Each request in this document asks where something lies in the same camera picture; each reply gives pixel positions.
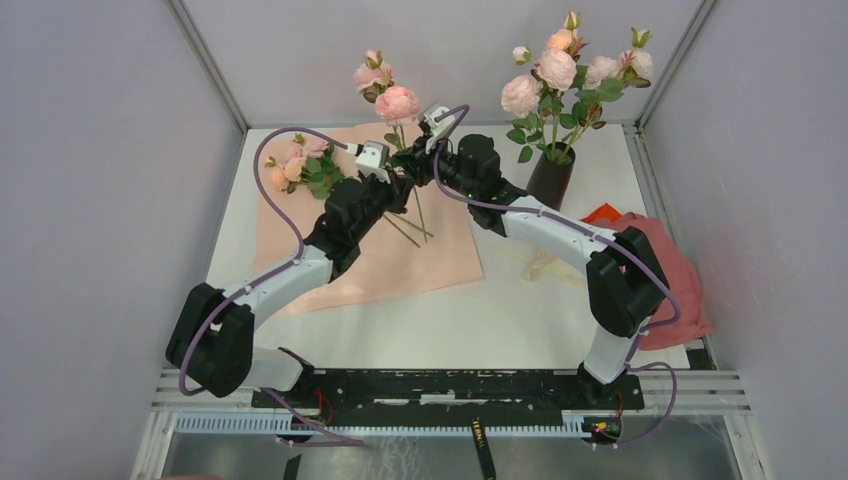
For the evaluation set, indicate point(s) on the pink rose stem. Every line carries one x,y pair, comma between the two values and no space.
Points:
397,106

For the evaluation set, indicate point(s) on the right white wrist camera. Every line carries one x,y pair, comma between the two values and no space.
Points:
434,123

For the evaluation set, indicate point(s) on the orange paper piece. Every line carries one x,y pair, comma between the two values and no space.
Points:
605,213

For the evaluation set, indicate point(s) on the black cylindrical vase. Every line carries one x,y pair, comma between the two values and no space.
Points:
550,179

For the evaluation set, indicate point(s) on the peach white artificial roses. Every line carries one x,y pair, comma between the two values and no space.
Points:
575,92

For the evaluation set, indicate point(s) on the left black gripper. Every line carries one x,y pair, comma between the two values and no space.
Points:
397,190

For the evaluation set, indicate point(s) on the pink crumpled cloth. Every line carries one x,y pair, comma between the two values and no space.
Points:
684,282

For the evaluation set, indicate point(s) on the cream printed ribbon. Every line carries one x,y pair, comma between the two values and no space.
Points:
536,263

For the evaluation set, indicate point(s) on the pink paper bouquet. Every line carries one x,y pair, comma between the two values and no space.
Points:
389,265

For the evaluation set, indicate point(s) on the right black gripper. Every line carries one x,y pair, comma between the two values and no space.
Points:
415,161

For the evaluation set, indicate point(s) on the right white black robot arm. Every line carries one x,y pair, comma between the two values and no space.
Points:
626,284

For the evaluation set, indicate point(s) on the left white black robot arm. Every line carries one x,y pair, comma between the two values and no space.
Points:
212,344

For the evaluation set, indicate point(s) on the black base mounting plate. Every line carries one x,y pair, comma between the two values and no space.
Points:
453,398

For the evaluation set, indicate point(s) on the peach pink rose stems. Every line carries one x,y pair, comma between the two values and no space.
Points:
302,174

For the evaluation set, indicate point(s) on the white rose stem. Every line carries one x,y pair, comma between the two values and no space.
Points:
537,102

